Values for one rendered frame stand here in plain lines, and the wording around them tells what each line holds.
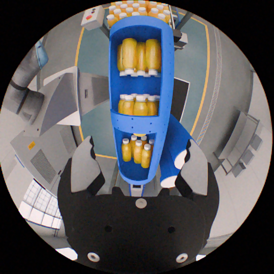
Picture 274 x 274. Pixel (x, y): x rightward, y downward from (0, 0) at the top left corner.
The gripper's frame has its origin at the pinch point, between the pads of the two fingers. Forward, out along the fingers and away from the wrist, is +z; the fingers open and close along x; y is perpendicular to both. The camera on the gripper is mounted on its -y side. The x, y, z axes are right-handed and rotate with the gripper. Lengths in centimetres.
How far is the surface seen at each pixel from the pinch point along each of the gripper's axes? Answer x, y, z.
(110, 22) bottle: -17, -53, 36
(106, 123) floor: -65, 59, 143
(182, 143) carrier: 37, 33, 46
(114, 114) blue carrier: -9.6, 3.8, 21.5
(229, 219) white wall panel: 307, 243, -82
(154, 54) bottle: 5.3, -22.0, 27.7
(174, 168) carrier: 41, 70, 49
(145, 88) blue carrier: 3.2, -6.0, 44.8
